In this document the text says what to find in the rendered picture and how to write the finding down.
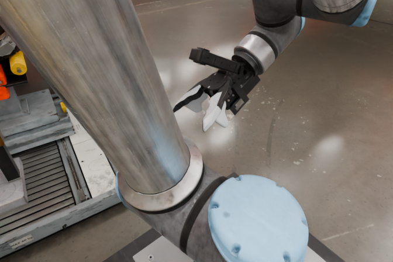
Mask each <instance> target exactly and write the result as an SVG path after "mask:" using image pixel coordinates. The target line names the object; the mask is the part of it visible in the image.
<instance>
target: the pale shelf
mask: <svg viewBox="0 0 393 262"><path fill-rule="evenodd" d="M13 160H14V161H15V163H16V165H17V167H18V169H19V170H20V171H21V176H22V179H19V180H17V181H14V182H11V183H8V182H7V179H6V178H5V176H4V174H3V172H2V171H1V169H0V215H1V214H3V213H5V212H8V211H11V210H13V209H16V208H18V207H20V206H23V205H26V204H27V203H28V199H27V191H26V183H25V176H24V171H23V163H22V161H21V159H20V158H19V157H17V158H14V159H13Z"/></svg>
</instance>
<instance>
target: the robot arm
mask: <svg viewBox="0 0 393 262"><path fill-rule="evenodd" d="M252 1H253V8H254V14H255V19H256V25H255V27H254V28H252V30H251V31H249V33H248V34H247V35H246V36H245V37H244V39H243V40H242V41H241V42H240V43H239V44H238V45H237V46H236V47H235V49H234V55H233V56H232V60H229V59H227V58H224V57H221V56H219V55H216V54H213V53H210V51H209V50H207V49H205V48H201V47H197V49H196V48H192V49H191V53H190V55H189V59H191V60H193V62H195V63H197V64H198V65H204V66H205V65H209V66H212V67H215V68H218V69H220V70H218V71H217V72H215V73H213V74H211V75H210V76H209V77H207V78H205V79H203V80H201V81H200V82H198V83H197V84H195V85H194V86H193V87H192V88H191V89H190V90H188V91H187V93H186V94H185V95H183V96H182V97H181V99H180V100H179V101H178V102H177V103H176V104H175V106H174V107H173V109H172V107H171V104H170V102H169V99H168V96H167V93H166V91H165V88H164V85H163V83H162V80H161V78H160V75H159V73H158V69H157V67H156V64H155V62H154V59H153V56H152V54H151V51H150V48H149V45H148V43H147V40H146V37H145V35H144V32H143V29H142V27H141V24H140V22H139V19H138V17H137V14H136V11H135V8H134V6H133V3H132V0H0V26H1V27H2V28H3V29H4V31H6V33H7V34H8V36H9V37H10V38H11V39H12V40H13V42H14V43H15V44H16V45H17V46H18V48H19V49H20V50H21V52H22V53H23V54H24V55H25V56H26V58H27V59H28V60H29V61H30V62H31V64H32V65H33V66H34V68H35V69H36V70H37V71H38V72H39V74H40V75H41V76H42V77H43V78H44V80H45V81H46V82H47V83H48V84H49V86H50V87H51V88H52V90H53V91H54V92H55V93H56V94H57V96H58V97H59V98H60V99H61V101H62V102H63V103H64V105H65V106H66V107H67V108H68V109H69V111H70V112H71V113H72V114H73V115H74V117H75V118H76V119H77V120H78V121H79V123H80V124H81V125H82V127H83V128H84V129H85V130H86V131H87V133H88V134H89V135H90V136H91V137H92V139H93V140H94V142H95V143H96V144H97V145H98V146H99V148H100V149H101V150H102V151H103V152H104V153H105V155H106V156H107V158H108V159H109V160H110V161H111V162H112V164H113V165H114V166H115V167H116V168H117V170H118V172H117V174H116V179H115V188H116V193H117V195H118V197H119V199H120V200H121V201H122V202H123V204H124V205H125V207H127V208H128V209H129V210H130V211H132V212H133V213H135V214H136V215H137V216H139V217H140V218H141V219H143V220H144V221H145V222H146V223H148V224H149V225H150V226H151V227H152V228H154V229H155V230H156V231H158V232H159V233H160V234H161V235H163V236H164V237H165V238H166V239H167V240H169V241H170V242H171V243H172V244H174V245H175V246H176V247H178V248H179V249H180V250H181V251H182V252H183V253H185V254H186V255H187V256H188V257H190V258H191V259H192V260H194V261H195V262H304V259H305V254H306V247H307V244H308V224H307V221H306V217H305V214H304V212H303V210H302V208H301V206H300V204H299V203H298V201H297V200H296V199H295V198H294V197H293V196H292V194H291V193H290V192H289V191H287V190H286V189H285V188H284V187H280V186H278V185H277V183H276V182H274V181H272V180H270V179H268V178H265V177H261V176H258V175H240V176H239V177H237V178H233V177H232V178H230V179H228V178H226V177H225V176H223V175H222V174H219V173H218V172H216V171H214V170H213V169H211V168H209V167H207V166H206V165H205V164H204V161H203V158H202V155H201V152H200V150H199V148H198V146H197V145H196V144H195V143H194V142H193V141H192V140H191V139H190V138H189V137H186V136H184V135H182V134H181V131H180V128H179V125H178V123H177V120H176V118H175V115H174V112H176V111H178V110H179V109H181V108H182V107H183V106H185V107H187V108H188V109H190V110H192V111H193V112H200V111H201V110H202V105H201V103H202V102H203V101H204V100H206V99H207V97H208V96H209V97H210V99H209V108H208V109H207V110H206V115H205V116H204V118H203V119H202V130H203V131H204V132H206V131H207V130H208V129H209V127H210V126H211V125H212V124H213V123H214V122H216V123H218V124H219V125H221V126H223V127H227V125H228V120H227V117H226V115H225V110H229V109H230V110H231V111H232V113H233V114H234V115H236V114H237V113H238V111H240V110H241V108H242V107H243V106H244V105H245V104H246V102H247V101H248V100H249V98H248V96H247V95H248V93H249V92H250V91H251V90H252V89H253V88H254V87H255V86H256V85H257V84H258V82H259V81H260V79H259V77H258V75H262V74H263V73H264V72H265V71H266V70H267V69H268V68H269V66H270V65H272V63H273V62H274V60H275V59H276V58H277V57H278V56H279V55H280V54H281V53H282V52H283V51H284V50H285V48H286V47H287V46H288V45H289V44H290V43H291V42H292V41H293V40H294V39H295V38H296V37H297V36H298V35H299V34H300V32H301V30H302V29H303V27H304V24H305V18H311V19H317V20H323V21H327V22H333V23H339V24H343V25H347V26H348V27H352V26H356V27H362V26H365V25H366V24H367V22H368V20H369V18H370V16H371V13H372V11H373V9H374V7H375V4H376V1H377V0H252ZM240 99H242V100H243V102H244V103H243V104H242V105H241V106H240V108H239V109H238V110H236V104H237V103H238V102H239V100H240Z"/></svg>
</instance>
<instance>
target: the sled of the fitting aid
mask: <svg viewBox="0 0 393 262"><path fill-rule="evenodd" d="M51 97H52V99H53V102H54V105H55V107H56V110H57V113H58V116H59V118H60V120H59V121H56V122H53V123H49V124H46V125H43V126H39V127H36V128H33V129H29V130H26V131H23V132H20V133H16V134H13V135H10V136H6V137H4V143H5V145H6V147H7V148H8V150H9V152H10V154H15V153H18V152H21V151H24V150H27V149H31V148H33V147H36V146H39V145H42V144H45V143H49V142H52V141H55V140H58V139H61V138H64V137H67V136H70V135H73V134H75V130H74V127H73V123H72V121H71V119H70V116H69V114H68V112H67V109H66V106H65V105H64V103H63V102H62V101H61V99H60V98H59V97H58V96H57V94H51Z"/></svg>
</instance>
